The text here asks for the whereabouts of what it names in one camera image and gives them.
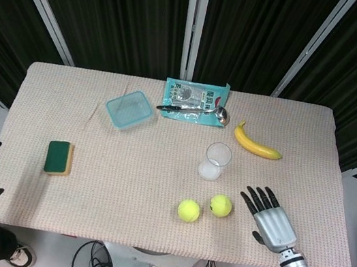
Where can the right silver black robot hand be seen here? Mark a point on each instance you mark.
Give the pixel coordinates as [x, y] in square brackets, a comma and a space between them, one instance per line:
[274, 226]

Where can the yellow tennis ball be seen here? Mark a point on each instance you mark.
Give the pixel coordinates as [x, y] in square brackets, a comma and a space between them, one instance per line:
[189, 210]
[221, 206]

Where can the clear plastic cup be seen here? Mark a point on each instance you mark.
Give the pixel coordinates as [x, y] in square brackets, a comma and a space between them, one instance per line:
[217, 157]

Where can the blue transparent plastic container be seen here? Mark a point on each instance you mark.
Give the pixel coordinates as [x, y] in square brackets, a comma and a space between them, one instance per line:
[129, 109]

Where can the yellow banana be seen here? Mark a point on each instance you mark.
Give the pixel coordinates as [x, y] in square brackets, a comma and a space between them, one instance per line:
[254, 145]

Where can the white black shoe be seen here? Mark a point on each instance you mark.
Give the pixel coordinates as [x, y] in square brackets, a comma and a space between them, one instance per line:
[22, 256]

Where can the green yellow sponge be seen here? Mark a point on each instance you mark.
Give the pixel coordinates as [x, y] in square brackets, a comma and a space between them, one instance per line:
[57, 157]

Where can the beige checked tablecloth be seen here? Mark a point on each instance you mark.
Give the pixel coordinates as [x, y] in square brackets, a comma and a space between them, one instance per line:
[140, 175]

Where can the teal snack bag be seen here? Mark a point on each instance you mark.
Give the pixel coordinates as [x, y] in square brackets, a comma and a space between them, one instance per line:
[189, 90]

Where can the grey vertical frame post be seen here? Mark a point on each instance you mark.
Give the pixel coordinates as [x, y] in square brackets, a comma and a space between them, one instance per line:
[194, 22]

